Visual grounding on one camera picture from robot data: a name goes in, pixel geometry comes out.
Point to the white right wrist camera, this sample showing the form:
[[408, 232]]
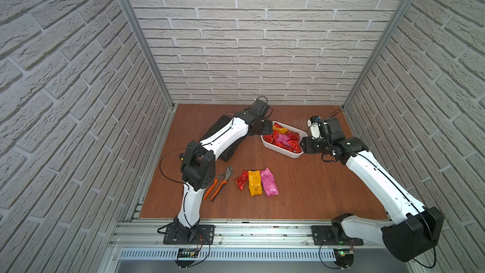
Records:
[[314, 127]]

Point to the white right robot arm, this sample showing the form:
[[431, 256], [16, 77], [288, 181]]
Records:
[[411, 229]]

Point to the left controller board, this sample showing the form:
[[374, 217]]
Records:
[[186, 257]]

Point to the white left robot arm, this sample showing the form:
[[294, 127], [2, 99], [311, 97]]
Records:
[[199, 159]]

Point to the controller board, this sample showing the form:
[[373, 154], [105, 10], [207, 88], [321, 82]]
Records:
[[344, 258], [186, 257]]

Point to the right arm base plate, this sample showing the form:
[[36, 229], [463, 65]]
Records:
[[331, 235]]

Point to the aluminium corner post right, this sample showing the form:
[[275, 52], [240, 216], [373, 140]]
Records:
[[388, 33]]

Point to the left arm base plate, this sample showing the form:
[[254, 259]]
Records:
[[201, 234]]

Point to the pink foil tea bag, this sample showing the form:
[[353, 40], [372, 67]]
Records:
[[268, 183]]

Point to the right controller board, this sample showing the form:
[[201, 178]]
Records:
[[344, 258]]

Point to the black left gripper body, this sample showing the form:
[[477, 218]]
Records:
[[265, 127]]

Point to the red foil tea bag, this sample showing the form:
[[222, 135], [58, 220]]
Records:
[[242, 180]]

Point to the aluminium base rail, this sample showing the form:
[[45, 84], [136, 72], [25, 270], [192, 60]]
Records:
[[240, 246]]

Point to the white plastic storage box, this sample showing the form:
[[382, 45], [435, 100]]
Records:
[[283, 151]]

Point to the black plastic tool case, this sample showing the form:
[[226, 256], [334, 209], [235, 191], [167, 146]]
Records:
[[222, 137]]

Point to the yellow foil tea bag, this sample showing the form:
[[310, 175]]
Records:
[[255, 186]]

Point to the aluminium corner post left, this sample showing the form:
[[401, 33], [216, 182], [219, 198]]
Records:
[[132, 20]]

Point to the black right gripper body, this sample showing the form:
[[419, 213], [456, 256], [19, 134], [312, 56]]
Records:
[[316, 146]]

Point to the aluminium corner post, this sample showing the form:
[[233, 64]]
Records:
[[388, 33], [132, 20]]

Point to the orange handled pliers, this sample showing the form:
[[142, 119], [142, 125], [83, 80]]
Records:
[[218, 184]]

